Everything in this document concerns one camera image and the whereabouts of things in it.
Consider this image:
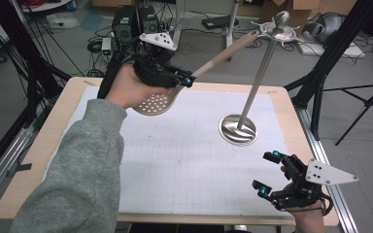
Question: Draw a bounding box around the small white electronic box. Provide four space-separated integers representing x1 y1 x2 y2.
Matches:
100 37 113 56

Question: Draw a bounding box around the cardboard box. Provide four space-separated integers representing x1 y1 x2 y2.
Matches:
259 0 322 26

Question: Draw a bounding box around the person's right hand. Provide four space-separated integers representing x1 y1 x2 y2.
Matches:
280 164 327 233

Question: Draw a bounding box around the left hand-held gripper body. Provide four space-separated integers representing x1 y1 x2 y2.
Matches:
131 32 183 89

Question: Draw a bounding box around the black computer tower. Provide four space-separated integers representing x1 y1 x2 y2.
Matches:
137 5 161 36
111 5 141 50

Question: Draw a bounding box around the white stand leg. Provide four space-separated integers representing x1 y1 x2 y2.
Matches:
224 0 241 61
170 0 187 50

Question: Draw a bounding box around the thin black cable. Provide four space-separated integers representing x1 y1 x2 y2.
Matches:
288 193 334 217

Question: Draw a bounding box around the aluminium rail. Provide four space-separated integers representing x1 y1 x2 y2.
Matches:
0 126 35 212
295 106 359 233

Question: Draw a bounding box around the black tripod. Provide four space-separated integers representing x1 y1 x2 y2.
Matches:
322 77 373 147

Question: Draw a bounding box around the white grid mat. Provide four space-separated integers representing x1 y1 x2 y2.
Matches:
42 85 289 217

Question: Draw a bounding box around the coil of black cable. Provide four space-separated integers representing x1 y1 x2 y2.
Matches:
238 36 262 50
86 38 103 54

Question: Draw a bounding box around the person's left hand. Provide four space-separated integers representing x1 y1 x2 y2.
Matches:
105 62 173 110

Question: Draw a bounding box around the beige slotted spoon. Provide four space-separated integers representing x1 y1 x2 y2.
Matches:
132 30 261 117

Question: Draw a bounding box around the black strap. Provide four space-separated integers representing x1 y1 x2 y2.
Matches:
96 50 124 100

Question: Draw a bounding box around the grey bag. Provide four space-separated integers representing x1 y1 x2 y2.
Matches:
304 12 347 45

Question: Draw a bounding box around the strip of black tape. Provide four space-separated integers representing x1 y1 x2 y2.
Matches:
6 162 33 178

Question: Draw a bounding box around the flat black device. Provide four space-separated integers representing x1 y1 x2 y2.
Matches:
201 15 240 31

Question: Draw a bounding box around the black frame pole with cables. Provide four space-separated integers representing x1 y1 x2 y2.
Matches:
0 0 73 130

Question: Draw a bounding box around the flat white board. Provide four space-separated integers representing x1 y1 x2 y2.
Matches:
296 41 367 60

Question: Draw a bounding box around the silver metal utensil stand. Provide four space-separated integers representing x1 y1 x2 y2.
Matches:
218 10 306 147

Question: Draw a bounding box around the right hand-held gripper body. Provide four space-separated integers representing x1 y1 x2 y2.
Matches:
271 154 359 212

